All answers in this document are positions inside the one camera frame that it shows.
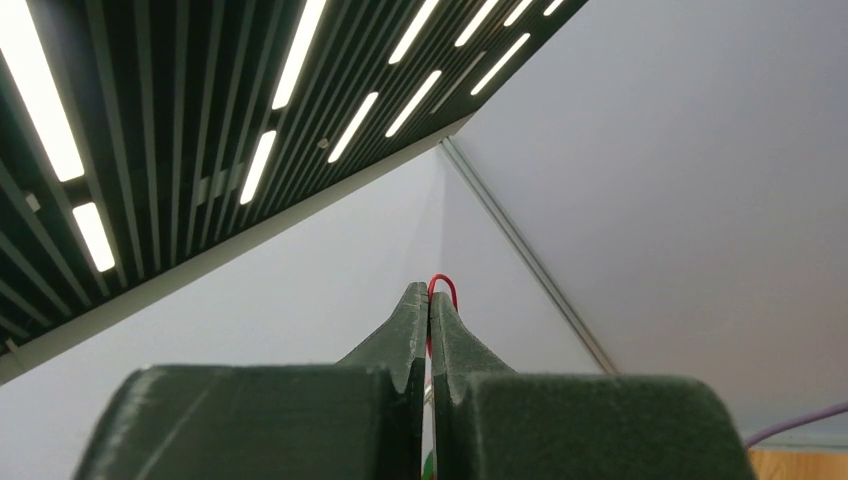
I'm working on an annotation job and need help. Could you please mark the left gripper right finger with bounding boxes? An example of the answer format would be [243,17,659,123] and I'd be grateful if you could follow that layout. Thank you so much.
[429,292,755,479]

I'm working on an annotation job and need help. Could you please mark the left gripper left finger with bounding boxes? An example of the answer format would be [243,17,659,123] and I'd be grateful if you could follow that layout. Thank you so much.
[75,282,428,479]

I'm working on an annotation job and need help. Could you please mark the long red wire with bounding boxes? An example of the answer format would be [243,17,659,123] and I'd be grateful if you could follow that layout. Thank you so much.
[426,274,460,359]

